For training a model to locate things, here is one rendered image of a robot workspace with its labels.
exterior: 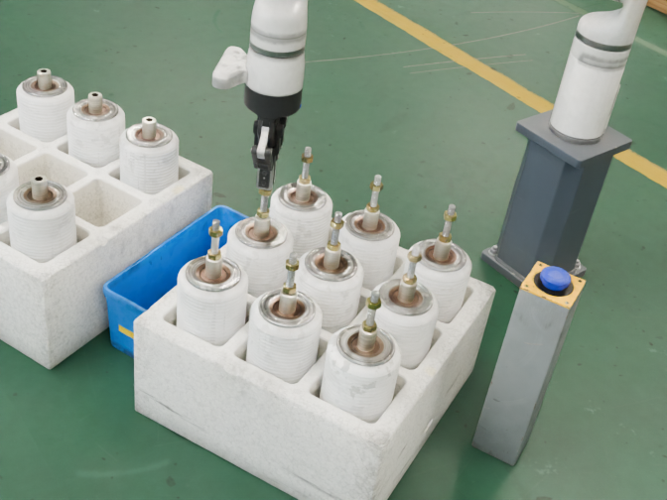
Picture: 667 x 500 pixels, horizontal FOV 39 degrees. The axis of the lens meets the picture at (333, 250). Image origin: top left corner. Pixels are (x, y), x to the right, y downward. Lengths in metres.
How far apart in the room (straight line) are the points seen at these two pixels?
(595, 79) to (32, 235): 0.91
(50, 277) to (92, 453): 0.26
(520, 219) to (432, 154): 0.44
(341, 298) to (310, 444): 0.21
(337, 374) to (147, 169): 0.54
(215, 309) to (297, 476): 0.25
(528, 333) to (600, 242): 0.70
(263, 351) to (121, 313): 0.31
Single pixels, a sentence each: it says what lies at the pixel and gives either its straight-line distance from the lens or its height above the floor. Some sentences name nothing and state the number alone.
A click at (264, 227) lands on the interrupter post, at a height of 0.27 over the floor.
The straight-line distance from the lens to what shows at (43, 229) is 1.42.
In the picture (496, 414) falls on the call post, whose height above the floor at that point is 0.09.
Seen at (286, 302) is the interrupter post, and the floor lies 0.27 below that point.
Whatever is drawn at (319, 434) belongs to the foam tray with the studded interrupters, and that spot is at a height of 0.15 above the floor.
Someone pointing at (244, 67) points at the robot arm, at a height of 0.51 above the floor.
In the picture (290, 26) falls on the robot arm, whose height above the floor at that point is 0.59.
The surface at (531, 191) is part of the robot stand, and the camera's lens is 1.70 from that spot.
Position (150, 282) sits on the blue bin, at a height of 0.07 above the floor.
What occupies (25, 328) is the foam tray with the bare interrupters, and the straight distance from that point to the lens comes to 1.50.
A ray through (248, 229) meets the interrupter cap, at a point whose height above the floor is 0.25.
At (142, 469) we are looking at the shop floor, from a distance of 1.37.
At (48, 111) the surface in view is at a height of 0.23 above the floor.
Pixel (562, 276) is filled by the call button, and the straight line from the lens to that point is 1.27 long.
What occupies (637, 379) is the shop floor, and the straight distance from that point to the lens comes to 1.68.
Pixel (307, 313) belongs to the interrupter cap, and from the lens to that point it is 1.23.
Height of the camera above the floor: 1.06
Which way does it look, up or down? 37 degrees down
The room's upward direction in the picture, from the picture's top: 8 degrees clockwise
